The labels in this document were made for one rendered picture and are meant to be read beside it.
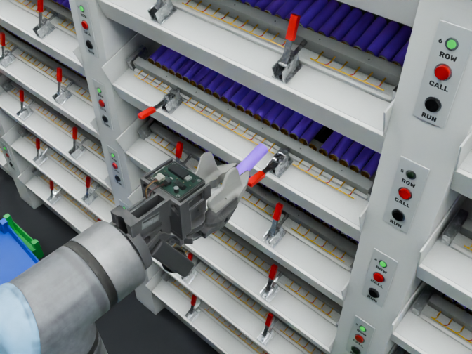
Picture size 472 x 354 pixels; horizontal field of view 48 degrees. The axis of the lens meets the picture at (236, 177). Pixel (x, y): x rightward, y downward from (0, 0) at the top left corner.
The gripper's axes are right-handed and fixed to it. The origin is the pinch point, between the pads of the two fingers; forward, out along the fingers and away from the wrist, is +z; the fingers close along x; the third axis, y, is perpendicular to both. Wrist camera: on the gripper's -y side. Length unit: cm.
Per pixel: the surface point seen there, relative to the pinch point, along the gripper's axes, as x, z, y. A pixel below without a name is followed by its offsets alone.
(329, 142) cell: -2.7, 20.5, -4.5
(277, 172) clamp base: 1.5, 12.2, -8.3
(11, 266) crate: 91, -9, -92
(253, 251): 10.7, 18.5, -42.8
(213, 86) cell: 23.6, 19.9, -4.9
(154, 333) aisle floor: 40, 8, -99
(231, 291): 17, 18, -64
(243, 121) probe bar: 12.6, 16.2, -5.7
